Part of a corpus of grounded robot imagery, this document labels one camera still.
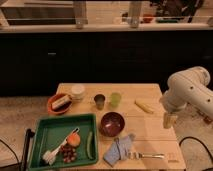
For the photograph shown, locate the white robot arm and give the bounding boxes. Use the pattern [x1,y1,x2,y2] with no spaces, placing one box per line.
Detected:
[160,66,213,129]

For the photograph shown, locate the orange bowl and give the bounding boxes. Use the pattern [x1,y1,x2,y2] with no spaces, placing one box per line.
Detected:
[47,93,72,115]

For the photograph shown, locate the red grape bunch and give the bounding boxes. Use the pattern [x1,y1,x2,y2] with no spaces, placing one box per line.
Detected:
[60,144,77,163]

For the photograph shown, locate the dark metal cup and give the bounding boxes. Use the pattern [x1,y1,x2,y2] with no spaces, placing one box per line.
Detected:
[94,94,105,110]

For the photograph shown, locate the black chair frame left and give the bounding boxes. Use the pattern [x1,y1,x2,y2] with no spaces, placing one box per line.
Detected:
[0,129,35,171]

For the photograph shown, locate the light green cup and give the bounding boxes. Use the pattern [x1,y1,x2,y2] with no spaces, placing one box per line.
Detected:
[110,92,121,107]

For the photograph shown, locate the white cup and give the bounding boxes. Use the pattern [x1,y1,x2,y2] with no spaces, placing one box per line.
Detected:
[71,84,85,101]

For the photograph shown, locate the white dish brush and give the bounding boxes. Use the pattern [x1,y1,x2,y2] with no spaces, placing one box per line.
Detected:
[41,127,81,166]

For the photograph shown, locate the green cucumber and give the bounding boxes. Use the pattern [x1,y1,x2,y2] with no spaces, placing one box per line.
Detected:
[86,131,93,159]

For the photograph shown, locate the green plastic tray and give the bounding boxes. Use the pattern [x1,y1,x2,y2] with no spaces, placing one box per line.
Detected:
[28,113,99,171]

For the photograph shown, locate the black cable right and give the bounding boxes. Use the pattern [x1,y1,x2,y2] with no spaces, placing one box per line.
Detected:
[178,136,213,171]

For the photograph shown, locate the blue folded cloth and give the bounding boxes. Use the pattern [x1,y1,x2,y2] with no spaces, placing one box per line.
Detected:
[103,134,135,167]

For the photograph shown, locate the orange carrot toy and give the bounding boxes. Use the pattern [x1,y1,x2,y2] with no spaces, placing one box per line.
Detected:
[67,133,81,147]

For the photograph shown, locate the purple bowl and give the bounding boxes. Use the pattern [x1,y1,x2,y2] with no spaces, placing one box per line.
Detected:
[99,112,125,137]

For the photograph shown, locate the silver fork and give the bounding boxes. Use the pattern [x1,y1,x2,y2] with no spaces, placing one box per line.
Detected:
[129,151,166,160]

